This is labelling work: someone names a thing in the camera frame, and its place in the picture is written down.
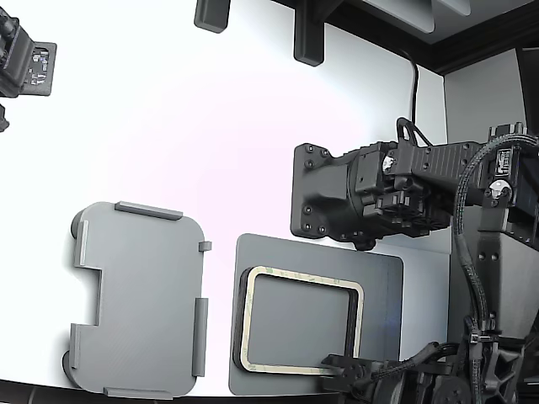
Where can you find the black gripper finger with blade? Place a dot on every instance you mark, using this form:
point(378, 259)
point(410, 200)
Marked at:
point(337, 364)

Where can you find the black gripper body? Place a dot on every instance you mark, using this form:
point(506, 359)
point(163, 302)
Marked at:
point(379, 393)

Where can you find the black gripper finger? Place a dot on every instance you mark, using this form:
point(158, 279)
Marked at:
point(362, 370)

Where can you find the beige adhesive liner frame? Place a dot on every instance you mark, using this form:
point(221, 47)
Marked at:
point(245, 332)

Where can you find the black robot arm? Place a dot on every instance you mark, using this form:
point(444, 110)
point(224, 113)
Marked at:
point(442, 160)

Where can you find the gray 3D printed tray box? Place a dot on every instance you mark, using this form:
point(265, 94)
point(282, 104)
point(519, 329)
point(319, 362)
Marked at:
point(139, 294)

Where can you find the dark flat panel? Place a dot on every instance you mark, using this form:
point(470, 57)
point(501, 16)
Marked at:
point(528, 84)

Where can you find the black table border ledge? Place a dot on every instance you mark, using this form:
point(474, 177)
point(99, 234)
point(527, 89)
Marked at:
point(463, 54)

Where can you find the gray slanted panel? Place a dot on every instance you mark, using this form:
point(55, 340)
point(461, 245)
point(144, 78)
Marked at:
point(404, 12)

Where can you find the small black plastic part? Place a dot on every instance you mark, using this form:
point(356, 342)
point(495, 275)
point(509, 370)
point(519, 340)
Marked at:
point(3, 120)

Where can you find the gray flat base plate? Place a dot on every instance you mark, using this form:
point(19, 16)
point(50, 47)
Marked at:
point(379, 303)

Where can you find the long black bracket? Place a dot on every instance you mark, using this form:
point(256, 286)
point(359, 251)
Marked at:
point(309, 38)

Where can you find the short black bracket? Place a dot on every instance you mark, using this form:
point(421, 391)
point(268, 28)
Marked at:
point(210, 14)

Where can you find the black camera module with board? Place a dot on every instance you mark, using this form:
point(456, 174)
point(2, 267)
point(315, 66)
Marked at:
point(17, 63)

